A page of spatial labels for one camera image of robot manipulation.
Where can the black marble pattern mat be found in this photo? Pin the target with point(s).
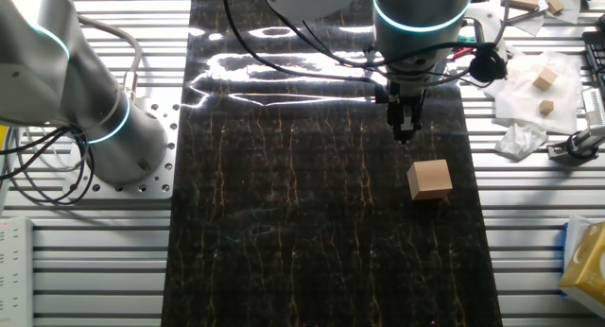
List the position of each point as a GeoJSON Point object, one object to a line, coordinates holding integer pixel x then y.
{"type": "Point", "coordinates": [283, 223]}

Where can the white tissue sheet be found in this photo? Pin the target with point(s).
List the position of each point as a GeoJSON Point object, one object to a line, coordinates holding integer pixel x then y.
{"type": "Point", "coordinates": [574, 242]}

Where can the black keyboard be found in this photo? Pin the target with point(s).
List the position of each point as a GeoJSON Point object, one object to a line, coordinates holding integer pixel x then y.
{"type": "Point", "coordinates": [596, 57]}

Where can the rectangular wooden block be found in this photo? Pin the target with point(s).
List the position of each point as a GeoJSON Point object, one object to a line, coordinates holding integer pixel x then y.
{"type": "Point", "coordinates": [520, 1]}

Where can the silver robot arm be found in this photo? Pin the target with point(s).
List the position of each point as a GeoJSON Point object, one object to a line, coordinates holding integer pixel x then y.
{"type": "Point", "coordinates": [57, 81]}

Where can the wooden blocks top right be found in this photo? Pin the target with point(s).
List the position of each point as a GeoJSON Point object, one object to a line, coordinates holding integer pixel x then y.
{"type": "Point", "coordinates": [524, 15]}

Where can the silver ribbed device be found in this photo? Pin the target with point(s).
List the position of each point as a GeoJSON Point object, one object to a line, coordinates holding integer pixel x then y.
{"type": "Point", "coordinates": [594, 107]}

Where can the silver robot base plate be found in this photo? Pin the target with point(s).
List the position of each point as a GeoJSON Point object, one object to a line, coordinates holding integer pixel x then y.
{"type": "Point", "coordinates": [167, 128]}

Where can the white power strip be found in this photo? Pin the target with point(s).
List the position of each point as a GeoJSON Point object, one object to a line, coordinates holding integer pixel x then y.
{"type": "Point", "coordinates": [16, 270]}

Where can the yellow tissue box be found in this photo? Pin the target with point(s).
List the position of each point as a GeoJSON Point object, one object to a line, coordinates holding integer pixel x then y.
{"type": "Point", "coordinates": [588, 265]}

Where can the long wooden block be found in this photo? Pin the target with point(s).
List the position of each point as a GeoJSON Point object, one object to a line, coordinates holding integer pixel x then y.
{"type": "Point", "coordinates": [552, 0]}

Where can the small wooden cube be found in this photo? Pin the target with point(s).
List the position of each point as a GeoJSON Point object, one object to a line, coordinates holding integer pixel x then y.
{"type": "Point", "coordinates": [546, 79]}

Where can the white paper with drawing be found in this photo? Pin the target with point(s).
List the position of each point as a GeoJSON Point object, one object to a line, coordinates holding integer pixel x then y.
{"type": "Point", "coordinates": [572, 5]}

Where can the tiny wooden cube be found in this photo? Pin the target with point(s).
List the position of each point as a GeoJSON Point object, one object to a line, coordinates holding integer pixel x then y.
{"type": "Point", "coordinates": [546, 107]}

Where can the crumpled white tissue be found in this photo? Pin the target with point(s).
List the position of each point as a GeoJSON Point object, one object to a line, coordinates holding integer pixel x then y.
{"type": "Point", "coordinates": [520, 140]}

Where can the grey metal stand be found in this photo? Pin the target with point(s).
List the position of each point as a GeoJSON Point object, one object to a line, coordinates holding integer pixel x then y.
{"type": "Point", "coordinates": [558, 153]}

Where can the large wooden cube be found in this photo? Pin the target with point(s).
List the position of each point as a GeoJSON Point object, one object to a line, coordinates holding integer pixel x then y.
{"type": "Point", "coordinates": [430, 180]}

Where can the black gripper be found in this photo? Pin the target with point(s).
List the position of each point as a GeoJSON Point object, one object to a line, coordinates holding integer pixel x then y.
{"type": "Point", "coordinates": [406, 98]}

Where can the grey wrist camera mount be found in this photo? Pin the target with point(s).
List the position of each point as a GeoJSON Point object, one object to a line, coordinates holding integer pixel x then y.
{"type": "Point", "coordinates": [487, 24]}

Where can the red plastic clip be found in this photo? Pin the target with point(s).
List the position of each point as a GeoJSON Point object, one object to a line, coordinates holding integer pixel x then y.
{"type": "Point", "coordinates": [463, 53]}

